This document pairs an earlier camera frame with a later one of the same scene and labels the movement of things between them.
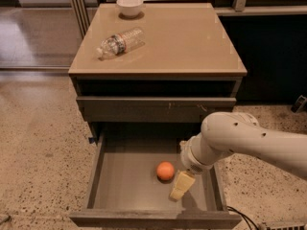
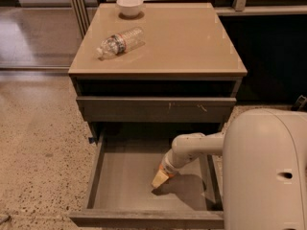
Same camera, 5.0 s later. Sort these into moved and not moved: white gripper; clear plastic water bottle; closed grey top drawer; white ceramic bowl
Moved: white gripper
Not moved: closed grey top drawer; clear plastic water bottle; white ceramic bowl
